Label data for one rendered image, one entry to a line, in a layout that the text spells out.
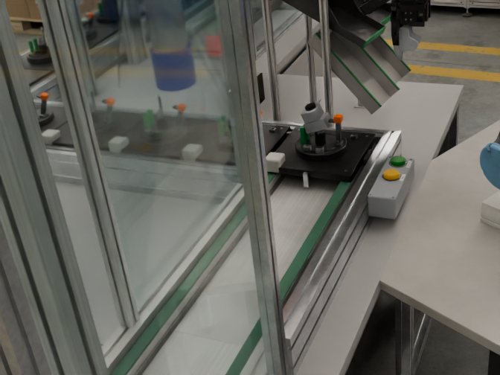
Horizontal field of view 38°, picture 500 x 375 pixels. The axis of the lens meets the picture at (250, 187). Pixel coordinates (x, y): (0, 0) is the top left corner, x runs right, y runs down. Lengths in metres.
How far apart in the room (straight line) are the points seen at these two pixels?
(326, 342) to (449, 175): 0.74
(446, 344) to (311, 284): 1.35
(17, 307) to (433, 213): 1.42
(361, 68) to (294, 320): 1.01
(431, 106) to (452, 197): 0.57
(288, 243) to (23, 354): 1.14
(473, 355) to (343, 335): 1.28
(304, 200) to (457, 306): 0.49
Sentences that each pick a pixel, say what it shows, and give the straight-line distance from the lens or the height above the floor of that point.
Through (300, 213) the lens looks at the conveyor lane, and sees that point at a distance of 1.84.
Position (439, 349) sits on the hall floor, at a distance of 2.80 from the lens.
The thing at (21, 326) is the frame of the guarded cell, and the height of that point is 1.51.
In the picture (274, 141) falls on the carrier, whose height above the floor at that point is 0.97.
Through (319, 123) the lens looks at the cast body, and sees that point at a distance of 1.95.
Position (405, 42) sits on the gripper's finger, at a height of 1.27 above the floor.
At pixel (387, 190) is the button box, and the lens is 1.83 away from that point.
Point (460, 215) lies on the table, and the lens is 1.92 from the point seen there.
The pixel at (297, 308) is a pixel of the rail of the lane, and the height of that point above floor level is 0.96.
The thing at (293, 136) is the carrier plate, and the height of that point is 0.97.
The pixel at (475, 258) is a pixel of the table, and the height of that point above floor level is 0.86.
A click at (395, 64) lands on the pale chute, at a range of 2.38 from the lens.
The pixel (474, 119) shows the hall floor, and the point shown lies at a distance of 4.40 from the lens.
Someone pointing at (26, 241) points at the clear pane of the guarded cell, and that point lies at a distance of 0.66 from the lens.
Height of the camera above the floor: 1.90
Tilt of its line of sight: 30 degrees down
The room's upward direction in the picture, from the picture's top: 7 degrees counter-clockwise
